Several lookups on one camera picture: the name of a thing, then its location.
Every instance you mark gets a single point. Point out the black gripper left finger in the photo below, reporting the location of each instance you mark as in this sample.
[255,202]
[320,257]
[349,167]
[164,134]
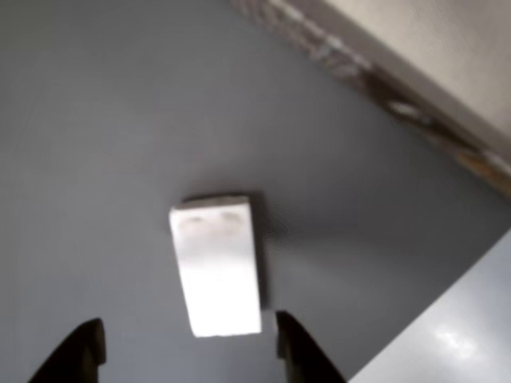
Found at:
[76,355]

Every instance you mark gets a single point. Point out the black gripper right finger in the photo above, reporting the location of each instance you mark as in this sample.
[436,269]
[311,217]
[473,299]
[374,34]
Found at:
[303,355]

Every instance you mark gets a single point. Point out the white rectangular block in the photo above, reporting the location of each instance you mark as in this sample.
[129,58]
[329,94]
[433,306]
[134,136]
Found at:
[219,271]

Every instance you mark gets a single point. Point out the patterned cardboard box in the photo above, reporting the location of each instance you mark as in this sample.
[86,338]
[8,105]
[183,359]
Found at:
[419,52]

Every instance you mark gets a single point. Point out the grey table mat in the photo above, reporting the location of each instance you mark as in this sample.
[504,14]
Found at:
[100,159]

